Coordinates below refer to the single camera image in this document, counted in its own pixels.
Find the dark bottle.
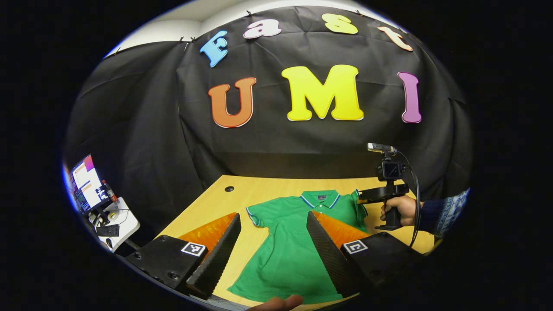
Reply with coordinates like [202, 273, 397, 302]
[102, 180, 118, 203]

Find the green T-shirt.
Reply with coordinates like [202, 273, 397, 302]
[227, 189, 369, 304]

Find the small black keyboard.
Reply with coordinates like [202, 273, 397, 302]
[95, 224, 121, 238]

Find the black cable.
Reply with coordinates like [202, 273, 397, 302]
[395, 150, 422, 248]

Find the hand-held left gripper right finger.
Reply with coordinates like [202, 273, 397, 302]
[306, 211, 426, 298]

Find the computer monitor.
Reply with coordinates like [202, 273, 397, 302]
[68, 154, 109, 213]

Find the black backdrop cloth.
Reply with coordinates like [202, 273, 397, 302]
[65, 5, 472, 242]

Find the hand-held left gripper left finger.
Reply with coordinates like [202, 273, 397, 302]
[124, 213, 242, 300]

